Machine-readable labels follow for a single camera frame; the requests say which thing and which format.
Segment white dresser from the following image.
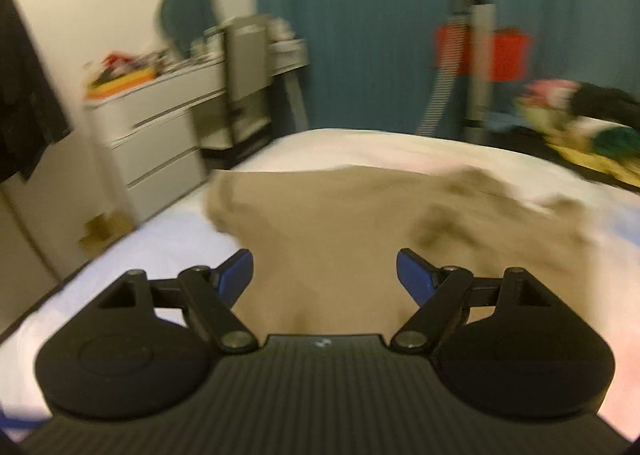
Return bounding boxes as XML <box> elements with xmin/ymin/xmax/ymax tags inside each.
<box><xmin>82</xmin><ymin>60</ymin><xmax>227</xmax><ymax>224</ymax></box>

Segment wavy mirror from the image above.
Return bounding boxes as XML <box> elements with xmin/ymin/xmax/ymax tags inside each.
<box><xmin>155</xmin><ymin>0</ymin><xmax>222</xmax><ymax>62</ymax></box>

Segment white desk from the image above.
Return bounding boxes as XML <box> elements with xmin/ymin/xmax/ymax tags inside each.
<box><xmin>267</xmin><ymin>22</ymin><xmax>310</xmax><ymax>83</ymax></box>

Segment small cardboard box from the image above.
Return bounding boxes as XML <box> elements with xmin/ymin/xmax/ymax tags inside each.
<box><xmin>77</xmin><ymin>211</ymin><xmax>137</xmax><ymax>254</ymax></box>

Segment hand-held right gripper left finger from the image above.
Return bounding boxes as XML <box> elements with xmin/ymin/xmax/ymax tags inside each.
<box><xmin>97</xmin><ymin>249</ymin><xmax>260</xmax><ymax>354</ymax></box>

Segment khaki pants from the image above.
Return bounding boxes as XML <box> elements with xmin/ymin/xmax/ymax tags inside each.
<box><xmin>206</xmin><ymin>165</ymin><xmax>601</xmax><ymax>336</ymax></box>

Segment grey black chair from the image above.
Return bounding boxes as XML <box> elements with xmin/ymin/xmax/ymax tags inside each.
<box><xmin>220</xmin><ymin>16</ymin><xmax>312</xmax><ymax>152</ymax></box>

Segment garment steamer stand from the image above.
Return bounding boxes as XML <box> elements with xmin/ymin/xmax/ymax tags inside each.
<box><xmin>417</xmin><ymin>0</ymin><xmax>501</xmax><ymax>146</ymax></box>

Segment orange tray with clutter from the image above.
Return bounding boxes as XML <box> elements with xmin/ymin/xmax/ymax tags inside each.
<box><xmin>84</xmin><ymin>51</ymin><xmax>173</xmax><ymax>102</ymax></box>

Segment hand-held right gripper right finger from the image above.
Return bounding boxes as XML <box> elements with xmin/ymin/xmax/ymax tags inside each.
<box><xmin>390</xmin><ymin>247</ymin><xmax>546</xmax><ymax>354</ymax></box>

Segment dark hanging garment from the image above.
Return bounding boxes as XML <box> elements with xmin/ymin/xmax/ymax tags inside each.
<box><xmin>0</xmin><ymin>0</ymin><xmax>72</xmax><ymax>184</ymax></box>

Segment pile of mixed clothes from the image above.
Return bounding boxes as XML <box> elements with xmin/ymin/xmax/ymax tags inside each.
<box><xmin>515</xmin><ymin>79</ymin><xmax>640</xmax><ymax>188</ymax></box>

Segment bed with pastel sheet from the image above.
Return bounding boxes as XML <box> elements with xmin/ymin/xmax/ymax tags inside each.
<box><xmin>0</xmin><ymin>127</ymin><xmax>640</xmax><ymax>436</ymax></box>

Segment red steamer base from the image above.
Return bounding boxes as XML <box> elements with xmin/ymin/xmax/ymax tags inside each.
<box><xmin>434</xmin><ymin>26</ymin><xmax>534</xmax><ymax>83</ymax></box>

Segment teal curtain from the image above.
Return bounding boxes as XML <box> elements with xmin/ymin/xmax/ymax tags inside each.
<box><xmin>252</xmin><ymin>0</ymin><xmax>640</xmax><ymax>148</ymax></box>

